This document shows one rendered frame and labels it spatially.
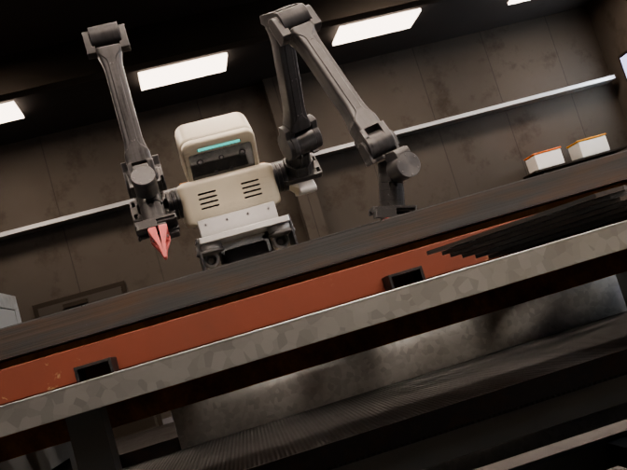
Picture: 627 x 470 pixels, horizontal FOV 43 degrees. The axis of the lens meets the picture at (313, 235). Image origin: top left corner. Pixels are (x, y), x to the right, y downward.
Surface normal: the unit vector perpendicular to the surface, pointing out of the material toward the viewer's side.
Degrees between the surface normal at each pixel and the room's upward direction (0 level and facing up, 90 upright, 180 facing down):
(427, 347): 90
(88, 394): 90
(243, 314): 90
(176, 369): 90
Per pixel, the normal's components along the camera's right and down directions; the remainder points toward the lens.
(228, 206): 0.18, -0.02
